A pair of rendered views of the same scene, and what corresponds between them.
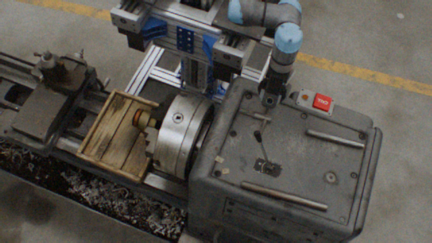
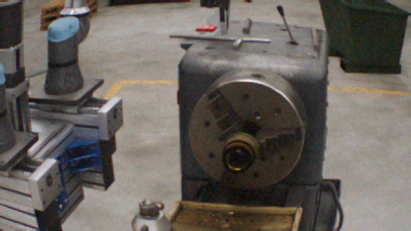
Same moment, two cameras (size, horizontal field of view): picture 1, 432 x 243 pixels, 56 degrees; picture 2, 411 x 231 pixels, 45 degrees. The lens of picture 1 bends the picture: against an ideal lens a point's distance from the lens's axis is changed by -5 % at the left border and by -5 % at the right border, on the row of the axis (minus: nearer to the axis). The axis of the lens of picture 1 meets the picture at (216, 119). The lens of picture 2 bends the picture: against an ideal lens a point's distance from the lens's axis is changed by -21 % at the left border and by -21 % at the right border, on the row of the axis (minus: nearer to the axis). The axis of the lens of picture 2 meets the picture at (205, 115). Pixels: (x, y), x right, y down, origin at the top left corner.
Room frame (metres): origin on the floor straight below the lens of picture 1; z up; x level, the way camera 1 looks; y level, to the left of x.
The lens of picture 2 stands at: (0.88, 1.68, 1.70)
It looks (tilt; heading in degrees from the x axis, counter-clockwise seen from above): 20 degrees down; 269
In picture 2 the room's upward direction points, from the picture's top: 1 degrees counter-clockwise
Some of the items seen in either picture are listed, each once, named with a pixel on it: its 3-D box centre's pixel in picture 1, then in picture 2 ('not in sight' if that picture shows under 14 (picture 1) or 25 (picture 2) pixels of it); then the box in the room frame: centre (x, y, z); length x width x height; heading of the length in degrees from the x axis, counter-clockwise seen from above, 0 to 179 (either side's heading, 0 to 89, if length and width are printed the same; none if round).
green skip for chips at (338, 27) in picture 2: not in sight; (362, 30); (-1.17, -4.64, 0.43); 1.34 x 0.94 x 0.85; 94
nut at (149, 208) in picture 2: (46, 54); (149, 206); (0.97, 0.71, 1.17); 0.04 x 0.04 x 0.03
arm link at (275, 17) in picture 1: (283, 17); not in sight; (0.90, -0.16, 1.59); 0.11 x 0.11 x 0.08; 87
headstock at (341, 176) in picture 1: (283, 169); (264, 92); (0.65, -0.27, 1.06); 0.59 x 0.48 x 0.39; 75
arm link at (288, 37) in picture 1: (287, 42); not in sight; (0.80, -0.17, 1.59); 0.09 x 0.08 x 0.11; 177
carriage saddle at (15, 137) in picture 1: (44, 100); not in sight; (0.91, 0.78, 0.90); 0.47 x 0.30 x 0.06; 165
